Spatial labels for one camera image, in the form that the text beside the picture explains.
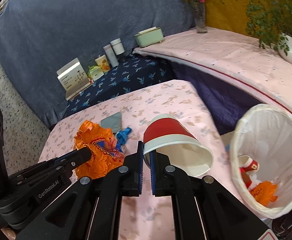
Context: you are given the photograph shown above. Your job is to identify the orange plastic wrapper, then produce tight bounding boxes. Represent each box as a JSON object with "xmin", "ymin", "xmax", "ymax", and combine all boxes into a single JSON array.
[{"xmin": 74, "ymin": 120, "xmax": 124, "ymax": 179}]

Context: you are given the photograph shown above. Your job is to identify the blue wrapper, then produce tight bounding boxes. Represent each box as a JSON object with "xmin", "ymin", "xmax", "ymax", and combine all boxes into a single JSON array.
[{"xmin": 115, "ymin": 127, "xmax": 132, "ymax": 146}]

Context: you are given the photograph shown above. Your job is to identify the grey drawstring pouch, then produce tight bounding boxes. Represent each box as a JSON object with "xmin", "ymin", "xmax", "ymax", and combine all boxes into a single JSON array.
[{"xmin": 100, "ymin": 112, "xmax": 122, "ymax": 134}]

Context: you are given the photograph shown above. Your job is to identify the red and white paper cup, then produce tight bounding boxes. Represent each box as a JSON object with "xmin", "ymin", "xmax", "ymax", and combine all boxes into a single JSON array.
[{"xmin": 143, "ymin": 114, "xmax": 214, "ymax": 177}]

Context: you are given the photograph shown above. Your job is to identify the trash bin with white liner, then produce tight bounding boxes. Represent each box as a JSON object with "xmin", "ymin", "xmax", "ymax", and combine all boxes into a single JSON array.
[{"xmin": 229, "ymin": 104, "xmax": 292, "ymax": 219}]

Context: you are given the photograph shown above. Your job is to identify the person's left hand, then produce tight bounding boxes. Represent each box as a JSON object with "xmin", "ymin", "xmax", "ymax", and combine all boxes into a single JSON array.
[{"xmin": 1, "ymin": 227, "xmax": 17, "ymax": 240}]

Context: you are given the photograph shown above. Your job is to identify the pink rabbit-print tablecloth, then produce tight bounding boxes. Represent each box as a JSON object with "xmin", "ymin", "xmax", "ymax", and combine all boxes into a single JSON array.
[{"xmin": 38, "ymin": 79, "xmax": 264, "ymax": 240}]

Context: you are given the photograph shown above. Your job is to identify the red cup in bin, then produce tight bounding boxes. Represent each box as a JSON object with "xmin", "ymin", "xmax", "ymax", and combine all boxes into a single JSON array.
[{"xmin": 238, "ymin": 155, "xmax": 260, "ymax": 188}]

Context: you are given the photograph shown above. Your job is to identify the orange wrapper in bin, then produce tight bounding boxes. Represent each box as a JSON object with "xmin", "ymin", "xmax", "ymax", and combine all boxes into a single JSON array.
[{"xmin": 250, "ymin": 181, "xmax": 278, "ymax": 207}]

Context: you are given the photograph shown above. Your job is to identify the white floral card box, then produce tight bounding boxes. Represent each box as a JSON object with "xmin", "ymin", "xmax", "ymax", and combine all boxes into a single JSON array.
[{"xmin": 57, "ymin": 58, "xmax": 92, "ymax": 101}]

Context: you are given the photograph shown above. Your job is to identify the small green white packet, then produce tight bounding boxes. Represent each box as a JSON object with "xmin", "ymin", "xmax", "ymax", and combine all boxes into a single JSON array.
[{"xmin": 88, "ymin": 66, "xmax": 104, "ymax": 81}]

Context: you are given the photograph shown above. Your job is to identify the orange patterned tin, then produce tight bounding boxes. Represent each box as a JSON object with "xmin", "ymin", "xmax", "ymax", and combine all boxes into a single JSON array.
[{"xmin": 95, "ymin": 55, "xmax": 111, "ymax": 73}]

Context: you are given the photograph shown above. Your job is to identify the tall white tube bottle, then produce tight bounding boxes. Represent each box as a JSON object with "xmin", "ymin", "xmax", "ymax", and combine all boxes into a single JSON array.
[{"xmin": 103, "ymin": 44, "xmax": 119, "ymax": 67}]

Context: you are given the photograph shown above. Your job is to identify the navy floral cloth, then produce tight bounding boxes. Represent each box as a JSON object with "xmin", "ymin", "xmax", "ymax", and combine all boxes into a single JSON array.
[{"xmin": 64, "ymin": 54, "xmax": 176, "ymax": 118}]

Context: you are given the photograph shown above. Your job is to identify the dark purple cloth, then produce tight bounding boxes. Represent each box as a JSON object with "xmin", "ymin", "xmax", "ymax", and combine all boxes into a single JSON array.
[{"xmin": 171, "ymin": 62, "xmax": 261, "ymax": 135}]

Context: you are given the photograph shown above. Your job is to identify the white cylindrical jar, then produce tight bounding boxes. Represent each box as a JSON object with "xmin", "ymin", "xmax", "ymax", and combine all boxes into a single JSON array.
[{"xmin": 110, "ymin": 38, "xmax": 125, "ymax": 55}]

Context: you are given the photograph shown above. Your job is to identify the blue-grey sofa cover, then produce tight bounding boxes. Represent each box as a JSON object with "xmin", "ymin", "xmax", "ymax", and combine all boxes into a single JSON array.
[{"xmin": 0, "ymin": 0, "xmax": 194, "ymax": 127}]

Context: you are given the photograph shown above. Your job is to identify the mint green tissue box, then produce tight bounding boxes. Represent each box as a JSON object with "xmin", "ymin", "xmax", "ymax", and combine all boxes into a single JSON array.
[{"xmin": 134, "ymin": 27, "xmax": 164, "ymax": 48}]

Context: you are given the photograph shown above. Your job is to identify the pale pink dotted cloth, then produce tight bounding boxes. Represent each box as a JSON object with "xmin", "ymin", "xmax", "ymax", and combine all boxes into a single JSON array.
[{"xmin": 134, "ymin": 28, "xmax": 292, "ymax": 115}]

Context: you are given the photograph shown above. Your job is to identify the glass vase with pink flowers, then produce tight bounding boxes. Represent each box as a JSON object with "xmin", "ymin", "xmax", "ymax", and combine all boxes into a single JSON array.
[{"xmin": 181, "ymin": 0, "xmax": 207, "ymax": 34}]

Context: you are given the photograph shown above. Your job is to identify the green leafy potted plant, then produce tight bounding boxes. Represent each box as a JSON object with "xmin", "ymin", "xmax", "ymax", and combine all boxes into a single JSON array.
[{"xmin": 220, "ymin": 0, "xmax": 292, "ymax": 51}]

